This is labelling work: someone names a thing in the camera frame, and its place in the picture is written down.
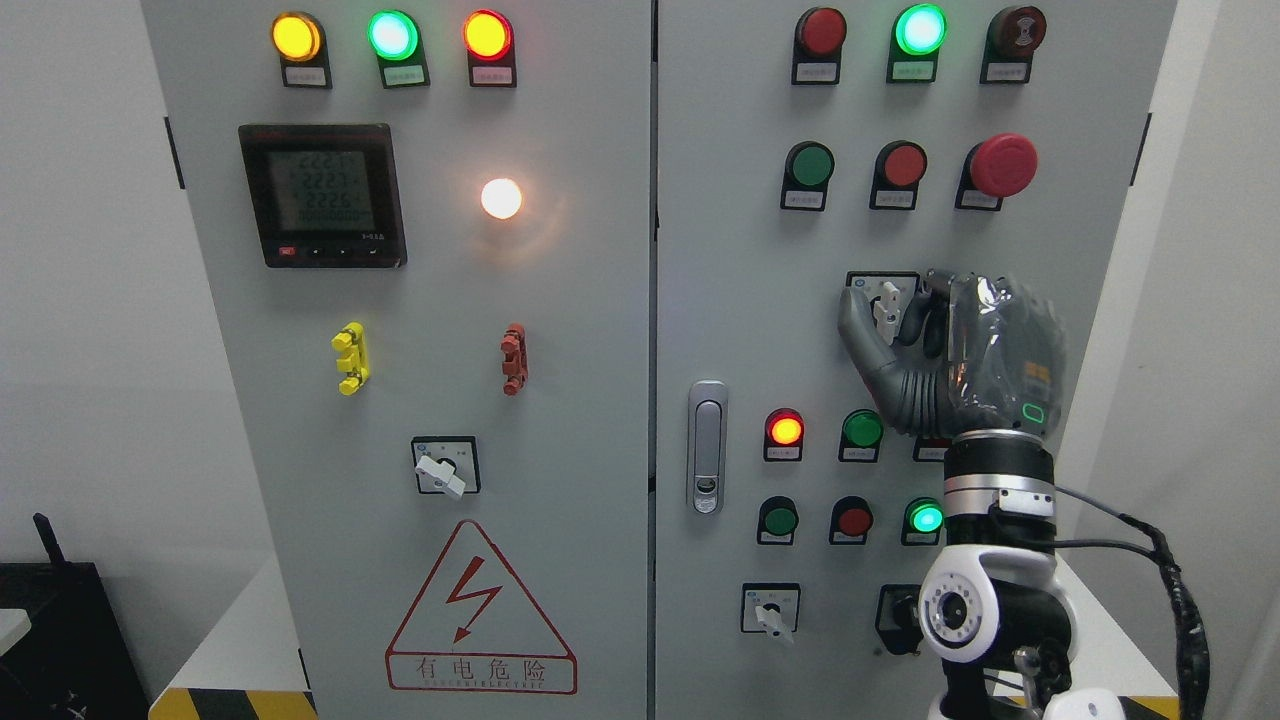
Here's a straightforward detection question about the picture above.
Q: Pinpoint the red push button upper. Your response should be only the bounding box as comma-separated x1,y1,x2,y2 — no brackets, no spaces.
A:
868,140,928,210

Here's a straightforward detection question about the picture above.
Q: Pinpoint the gray robotic hand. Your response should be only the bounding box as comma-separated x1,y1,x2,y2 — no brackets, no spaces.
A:
838,269,1066,438

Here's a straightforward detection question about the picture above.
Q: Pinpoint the left cabinet door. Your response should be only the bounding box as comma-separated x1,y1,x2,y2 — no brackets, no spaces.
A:
142,1,652,719

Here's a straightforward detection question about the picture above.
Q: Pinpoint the cabinet door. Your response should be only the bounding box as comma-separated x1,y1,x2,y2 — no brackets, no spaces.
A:
142,1,652,719
655,1,1176,719

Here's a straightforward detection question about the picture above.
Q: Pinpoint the dark red buzzer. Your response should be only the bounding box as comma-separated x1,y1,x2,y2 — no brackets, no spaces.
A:
979,5,1047,85

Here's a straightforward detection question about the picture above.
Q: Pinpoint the lit red indicator lower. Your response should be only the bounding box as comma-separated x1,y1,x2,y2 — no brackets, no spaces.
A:
763,407,805,462

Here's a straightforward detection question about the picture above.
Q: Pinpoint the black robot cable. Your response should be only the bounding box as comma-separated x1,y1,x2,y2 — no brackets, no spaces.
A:
1000,486,1213,720

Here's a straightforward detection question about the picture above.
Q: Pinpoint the green indicator light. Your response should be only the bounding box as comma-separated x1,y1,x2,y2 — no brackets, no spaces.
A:
366,9,430,88
886,3,948,85

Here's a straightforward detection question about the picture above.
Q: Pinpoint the digital power meter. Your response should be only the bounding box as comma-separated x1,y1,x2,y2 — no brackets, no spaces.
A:
238,123,407,269

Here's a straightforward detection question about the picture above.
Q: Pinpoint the green push button upper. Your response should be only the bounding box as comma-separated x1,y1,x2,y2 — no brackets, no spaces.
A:
780,141,835,211

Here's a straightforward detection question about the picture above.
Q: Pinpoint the red terminal clip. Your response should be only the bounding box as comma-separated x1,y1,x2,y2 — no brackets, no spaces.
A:
500,323,529,396

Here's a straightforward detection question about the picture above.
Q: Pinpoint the green indicator light top left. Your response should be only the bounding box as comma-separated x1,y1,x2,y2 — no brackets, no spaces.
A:
366,9,430,88

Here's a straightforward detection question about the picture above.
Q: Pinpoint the silver door handle lock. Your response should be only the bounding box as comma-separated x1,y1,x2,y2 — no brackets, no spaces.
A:
686,380,728,515

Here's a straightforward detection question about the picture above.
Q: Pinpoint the yellow terminal clip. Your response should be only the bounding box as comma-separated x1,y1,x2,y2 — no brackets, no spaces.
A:
330,322,370,396

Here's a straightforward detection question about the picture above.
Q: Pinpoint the green indicator lower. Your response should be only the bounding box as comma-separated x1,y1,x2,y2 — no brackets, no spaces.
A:
838,409,884,462

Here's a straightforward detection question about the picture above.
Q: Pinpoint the black key switch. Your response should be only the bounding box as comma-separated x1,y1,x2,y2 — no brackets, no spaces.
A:
876,584,923,656

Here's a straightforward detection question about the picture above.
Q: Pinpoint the yellow indicator light top left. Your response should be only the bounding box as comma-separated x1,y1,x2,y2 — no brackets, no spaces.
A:
271,12,332,88

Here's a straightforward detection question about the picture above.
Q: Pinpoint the red indicator light top right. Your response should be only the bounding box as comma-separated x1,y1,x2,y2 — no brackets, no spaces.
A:
791,6,849,86

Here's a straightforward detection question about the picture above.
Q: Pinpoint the white glowing lamp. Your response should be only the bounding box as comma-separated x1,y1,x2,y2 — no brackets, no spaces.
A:
480,177,524,222

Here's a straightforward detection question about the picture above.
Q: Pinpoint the red electric hazard sticker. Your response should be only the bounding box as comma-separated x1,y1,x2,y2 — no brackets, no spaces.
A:
385,519,579,694

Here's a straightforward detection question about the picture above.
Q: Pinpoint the gray rotary switch left door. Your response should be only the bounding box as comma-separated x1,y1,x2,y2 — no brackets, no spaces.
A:
411,436,481,500

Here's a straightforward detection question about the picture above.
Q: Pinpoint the black box with antenna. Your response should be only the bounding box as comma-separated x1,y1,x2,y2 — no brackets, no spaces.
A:
1,512,148,719

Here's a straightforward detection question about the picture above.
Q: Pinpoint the red push button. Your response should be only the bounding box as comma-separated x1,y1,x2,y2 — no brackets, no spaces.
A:
828,496,874,546
868,140,928,210

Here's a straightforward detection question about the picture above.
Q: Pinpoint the red emergency stop button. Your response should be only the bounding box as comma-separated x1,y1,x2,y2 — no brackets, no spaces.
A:
954,132,1039,211

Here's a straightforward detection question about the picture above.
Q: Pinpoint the red push button lower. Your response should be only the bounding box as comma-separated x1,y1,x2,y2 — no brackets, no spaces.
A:
828,496,874,546

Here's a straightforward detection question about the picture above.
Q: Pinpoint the lit green push button lower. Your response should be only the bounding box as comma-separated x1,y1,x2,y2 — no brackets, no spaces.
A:
900,497,945,546

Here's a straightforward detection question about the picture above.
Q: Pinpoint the green indicator light top right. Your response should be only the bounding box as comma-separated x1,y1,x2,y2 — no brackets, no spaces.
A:
886,3,948,85

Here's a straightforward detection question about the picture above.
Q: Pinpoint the red indicator light top left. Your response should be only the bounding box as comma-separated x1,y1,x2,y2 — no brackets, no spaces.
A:
462,8,517,88

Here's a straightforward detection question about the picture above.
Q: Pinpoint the gray rotary switch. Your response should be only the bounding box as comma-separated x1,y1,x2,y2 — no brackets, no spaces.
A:
846,270,922,346
740,582,801,646

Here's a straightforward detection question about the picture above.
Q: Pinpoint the right cabinet door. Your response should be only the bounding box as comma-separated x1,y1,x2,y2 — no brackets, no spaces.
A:
655,1,1176,719

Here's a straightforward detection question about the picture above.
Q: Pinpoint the red indicator light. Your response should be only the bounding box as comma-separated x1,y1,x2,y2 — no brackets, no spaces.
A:
462,8,517,88
791,6,849,86

